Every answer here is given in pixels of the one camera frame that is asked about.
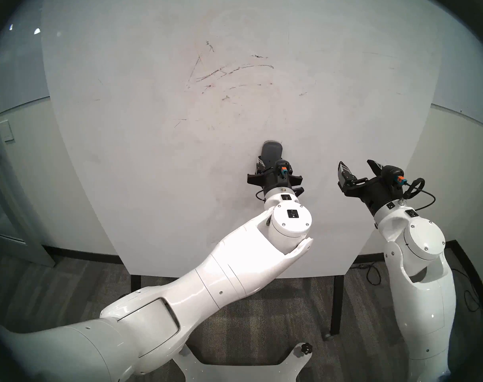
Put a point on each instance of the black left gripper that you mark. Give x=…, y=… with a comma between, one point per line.
x=279, y=181

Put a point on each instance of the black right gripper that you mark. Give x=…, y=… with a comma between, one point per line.
x=372, y=194

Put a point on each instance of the dark grey whiteboard eraser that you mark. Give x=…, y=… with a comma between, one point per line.
x=272, y=152

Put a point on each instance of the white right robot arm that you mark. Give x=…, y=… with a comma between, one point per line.
x=420, y=273

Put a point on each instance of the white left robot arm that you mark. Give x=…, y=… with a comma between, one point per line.
x=209, y=281

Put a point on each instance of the large white whiteboard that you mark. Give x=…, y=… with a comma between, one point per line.
x=146, y=106

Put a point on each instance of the black table leg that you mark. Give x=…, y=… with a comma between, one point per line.
x=135, y=281
x=337, y=305

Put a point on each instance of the black star knob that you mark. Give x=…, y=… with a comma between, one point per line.
x=306, y=348

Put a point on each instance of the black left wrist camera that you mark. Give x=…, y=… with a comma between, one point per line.
x=282, y=168

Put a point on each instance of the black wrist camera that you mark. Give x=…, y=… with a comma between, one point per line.
x=282, y=168
x=391, y=175

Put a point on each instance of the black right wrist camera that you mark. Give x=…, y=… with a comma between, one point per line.
x=391, y=175

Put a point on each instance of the wall glass board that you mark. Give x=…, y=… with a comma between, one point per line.
x=18, y=67
x=462, y=78

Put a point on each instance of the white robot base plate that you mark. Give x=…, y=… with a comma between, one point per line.
x=245, y=371

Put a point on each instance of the glass door with grey frame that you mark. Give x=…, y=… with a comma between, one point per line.
x=10, y=210

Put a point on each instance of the white wall light switch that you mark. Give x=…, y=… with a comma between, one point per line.
x=6, y=130

